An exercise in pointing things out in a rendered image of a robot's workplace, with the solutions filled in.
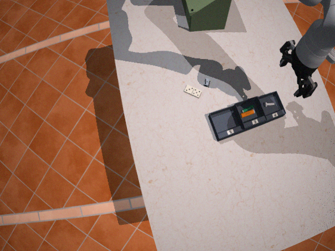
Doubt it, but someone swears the white domino tile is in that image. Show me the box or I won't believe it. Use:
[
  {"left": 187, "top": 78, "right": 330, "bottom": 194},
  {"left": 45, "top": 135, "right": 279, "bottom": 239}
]
[{"left": 184, "top": 85, "right": 201, "bottom": 98}]

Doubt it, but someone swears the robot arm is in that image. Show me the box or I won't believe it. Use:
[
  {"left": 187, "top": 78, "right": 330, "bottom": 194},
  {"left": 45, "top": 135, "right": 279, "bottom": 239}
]
[{"left": 296, "top": 0, "right": 335, "bottom": 69}]

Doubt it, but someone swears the dark grey rack of three labelled bins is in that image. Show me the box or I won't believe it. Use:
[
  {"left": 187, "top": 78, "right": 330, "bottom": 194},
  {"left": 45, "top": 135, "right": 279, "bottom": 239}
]
[{"left": 209, "top": 91, "right": 286, "bottom": 141}]

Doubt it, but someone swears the orange battery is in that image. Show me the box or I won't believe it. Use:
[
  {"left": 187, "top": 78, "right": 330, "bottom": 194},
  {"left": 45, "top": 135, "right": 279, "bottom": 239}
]
[{"left": 240, "top": 109, "right": 255, "bottom": 118}]

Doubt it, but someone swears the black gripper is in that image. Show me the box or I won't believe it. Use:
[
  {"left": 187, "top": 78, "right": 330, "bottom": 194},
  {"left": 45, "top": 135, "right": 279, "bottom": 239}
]
[{"left": 280, "top": 40, "right": 318, "bottom": 98}]

